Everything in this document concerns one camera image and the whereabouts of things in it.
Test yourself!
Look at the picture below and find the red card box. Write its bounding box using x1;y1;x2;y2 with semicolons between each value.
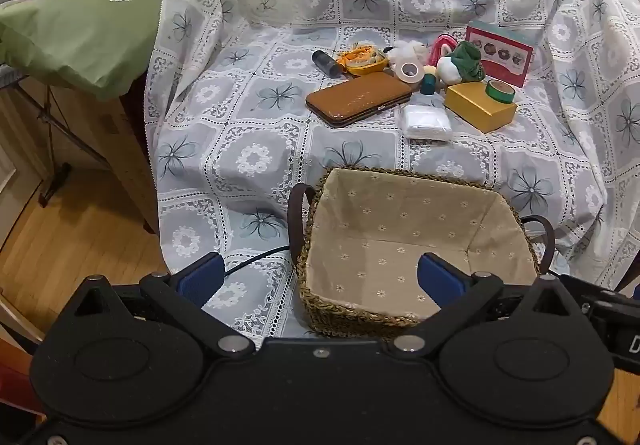
465;21;535;88

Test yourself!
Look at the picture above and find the beige tape roll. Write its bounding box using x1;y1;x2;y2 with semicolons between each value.
399;60;425;85

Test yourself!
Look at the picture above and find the brown leather case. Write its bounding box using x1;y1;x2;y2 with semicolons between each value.
305;72;413;128

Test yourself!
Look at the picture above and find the black cable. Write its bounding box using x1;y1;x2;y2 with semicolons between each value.
222;245;293;276

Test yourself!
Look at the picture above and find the green pillow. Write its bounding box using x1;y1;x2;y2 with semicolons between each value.
0;0;186;101

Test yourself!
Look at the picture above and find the white fluffy toy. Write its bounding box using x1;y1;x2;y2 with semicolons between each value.
387;39;431;68

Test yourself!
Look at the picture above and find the pink striped hair tie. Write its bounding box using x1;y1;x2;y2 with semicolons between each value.
429;35;458;68

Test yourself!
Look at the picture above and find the green velvet cloth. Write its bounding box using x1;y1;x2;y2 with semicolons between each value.
447;41;486;82

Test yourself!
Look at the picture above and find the yellow embroidered pouch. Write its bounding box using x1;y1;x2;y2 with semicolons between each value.
336;42;390;77

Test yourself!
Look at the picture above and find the gold box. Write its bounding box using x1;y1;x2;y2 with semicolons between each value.
444;81;518;135

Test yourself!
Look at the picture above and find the black metal stand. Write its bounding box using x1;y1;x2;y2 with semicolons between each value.
0;80;108;208

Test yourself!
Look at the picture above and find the white floral lace cloth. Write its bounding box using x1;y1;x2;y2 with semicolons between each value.
145;0;640;341

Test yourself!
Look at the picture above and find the green tape roll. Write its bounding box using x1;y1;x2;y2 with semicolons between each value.
486;79;516;103

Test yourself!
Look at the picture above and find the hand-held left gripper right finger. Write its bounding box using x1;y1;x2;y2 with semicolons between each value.
390;252;572;358

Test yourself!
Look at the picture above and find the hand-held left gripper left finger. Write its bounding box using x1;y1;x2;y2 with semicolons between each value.
72;252;256;358

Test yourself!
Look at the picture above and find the white tissue packet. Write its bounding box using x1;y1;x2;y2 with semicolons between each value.
402;104;451;141

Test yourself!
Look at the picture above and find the black cylinder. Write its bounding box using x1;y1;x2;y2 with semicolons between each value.
312;50;343;77

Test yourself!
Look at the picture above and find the woven basket with fabric lining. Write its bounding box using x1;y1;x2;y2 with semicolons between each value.
287;168;557;340

